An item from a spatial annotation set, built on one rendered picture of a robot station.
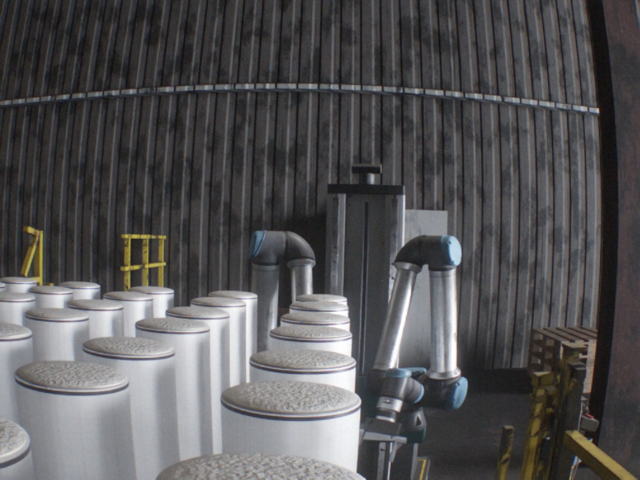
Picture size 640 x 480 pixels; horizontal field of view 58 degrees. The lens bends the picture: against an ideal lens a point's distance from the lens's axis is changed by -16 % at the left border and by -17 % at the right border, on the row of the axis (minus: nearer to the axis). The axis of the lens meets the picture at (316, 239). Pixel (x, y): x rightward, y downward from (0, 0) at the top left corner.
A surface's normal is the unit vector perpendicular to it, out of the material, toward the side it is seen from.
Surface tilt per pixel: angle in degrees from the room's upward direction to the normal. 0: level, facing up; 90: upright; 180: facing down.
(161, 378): 90
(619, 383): 90
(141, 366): 90
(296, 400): 4
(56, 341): 90
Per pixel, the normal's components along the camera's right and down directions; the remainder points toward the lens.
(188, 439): 0.50, 0.01
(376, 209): -0.22, -0.01
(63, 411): 0.20, 0.00
